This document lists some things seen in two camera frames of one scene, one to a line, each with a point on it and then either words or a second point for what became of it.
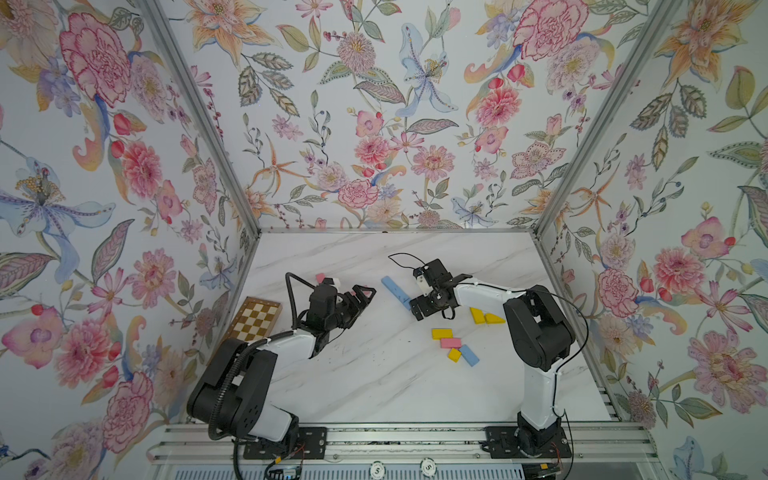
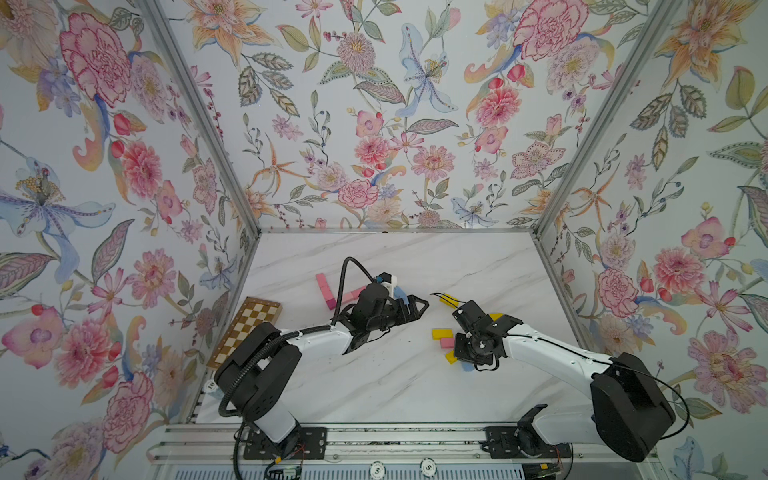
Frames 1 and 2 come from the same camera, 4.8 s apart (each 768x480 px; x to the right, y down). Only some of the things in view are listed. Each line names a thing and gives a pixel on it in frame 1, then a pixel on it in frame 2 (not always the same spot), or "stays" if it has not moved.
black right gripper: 421,301 to 459,338
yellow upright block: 440,333 stays
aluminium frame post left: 203,110 stays
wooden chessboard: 253,320 stays
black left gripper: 356,310 to 410,314
